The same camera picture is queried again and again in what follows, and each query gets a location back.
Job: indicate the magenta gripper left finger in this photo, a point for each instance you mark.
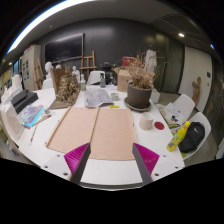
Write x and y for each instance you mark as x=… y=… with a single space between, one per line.
x=76 y=161

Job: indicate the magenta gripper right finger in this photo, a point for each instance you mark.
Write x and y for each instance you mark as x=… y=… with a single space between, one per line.
x=146 y=161

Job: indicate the beige cloth mat left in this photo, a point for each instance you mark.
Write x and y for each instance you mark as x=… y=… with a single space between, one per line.
x=73 y=130

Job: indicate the beige cloth mat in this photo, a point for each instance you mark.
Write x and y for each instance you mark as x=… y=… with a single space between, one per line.
x=113 y=136
x=73 y=130

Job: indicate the red round lid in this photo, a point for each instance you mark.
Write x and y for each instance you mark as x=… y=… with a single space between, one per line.
x=159 y=125

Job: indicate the beige ceramic cup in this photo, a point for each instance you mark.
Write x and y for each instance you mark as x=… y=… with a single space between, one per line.
x=146 y=121

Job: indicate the beige cloth mat right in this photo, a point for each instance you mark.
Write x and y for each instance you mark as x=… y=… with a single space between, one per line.
x=113 y=136

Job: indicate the yellow plastic bottle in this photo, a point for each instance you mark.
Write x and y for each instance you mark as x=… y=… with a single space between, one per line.
x=178 y=137

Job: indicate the paintbrush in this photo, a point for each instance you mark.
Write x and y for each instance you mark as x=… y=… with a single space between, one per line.
x=32 y=137

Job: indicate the papers on chair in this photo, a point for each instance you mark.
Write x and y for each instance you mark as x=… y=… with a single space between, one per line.
x=171 y=114

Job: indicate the black backpack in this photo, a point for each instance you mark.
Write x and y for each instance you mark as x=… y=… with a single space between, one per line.
x=194 y=135

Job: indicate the grey pot saucer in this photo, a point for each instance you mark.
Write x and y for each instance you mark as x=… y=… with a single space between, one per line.
x=146 y=109

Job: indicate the grey plant pot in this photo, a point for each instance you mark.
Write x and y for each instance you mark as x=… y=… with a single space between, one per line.
x=138 y=97

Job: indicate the yellow marker pen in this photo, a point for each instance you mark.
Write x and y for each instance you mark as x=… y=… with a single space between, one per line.
x=114 y=106

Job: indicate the colourful picture book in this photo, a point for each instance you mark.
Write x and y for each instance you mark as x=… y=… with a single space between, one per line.
x=29 y=115

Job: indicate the open newspaper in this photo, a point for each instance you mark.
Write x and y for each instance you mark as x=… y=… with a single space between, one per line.
x=95 y=97

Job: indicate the white chair right far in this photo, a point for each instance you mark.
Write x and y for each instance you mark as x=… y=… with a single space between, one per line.
x=184 y=104

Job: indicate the white chair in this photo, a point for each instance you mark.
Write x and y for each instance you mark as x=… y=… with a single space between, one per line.
x=198 y=117
x=184 y=104
x=95 y=77

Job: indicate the small white cup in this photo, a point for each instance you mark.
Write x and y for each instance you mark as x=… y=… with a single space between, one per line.
x=115 y=96

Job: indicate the white chair right near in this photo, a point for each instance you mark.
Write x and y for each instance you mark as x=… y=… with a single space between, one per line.
x=198 y=117

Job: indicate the small clear bottle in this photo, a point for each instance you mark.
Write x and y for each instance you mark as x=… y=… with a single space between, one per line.
x=83 y=83

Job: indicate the black box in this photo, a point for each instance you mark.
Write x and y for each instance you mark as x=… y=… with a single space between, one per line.
x=22 y=99

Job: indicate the dried brown plant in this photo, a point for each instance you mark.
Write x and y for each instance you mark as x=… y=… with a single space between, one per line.
x=140 y=73

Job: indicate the grey spray bottle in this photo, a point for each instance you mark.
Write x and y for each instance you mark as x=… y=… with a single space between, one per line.
x=102 y=81

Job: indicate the cardboard box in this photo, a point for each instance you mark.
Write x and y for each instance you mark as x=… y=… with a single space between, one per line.
x=123 y=78

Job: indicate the white plaster bust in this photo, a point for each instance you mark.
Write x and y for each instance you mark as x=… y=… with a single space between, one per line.
x=48 y=68

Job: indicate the red box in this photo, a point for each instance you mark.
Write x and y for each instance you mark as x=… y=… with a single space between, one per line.
x=127 y=61

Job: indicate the wooden easel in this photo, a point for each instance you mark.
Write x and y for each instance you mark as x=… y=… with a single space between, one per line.
x=88 y=63

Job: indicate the wooden figure by wall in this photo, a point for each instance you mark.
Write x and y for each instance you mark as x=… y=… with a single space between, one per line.
x=196 y=90

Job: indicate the black wall screen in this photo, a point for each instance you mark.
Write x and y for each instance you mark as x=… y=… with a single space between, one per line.
x=64 y=48

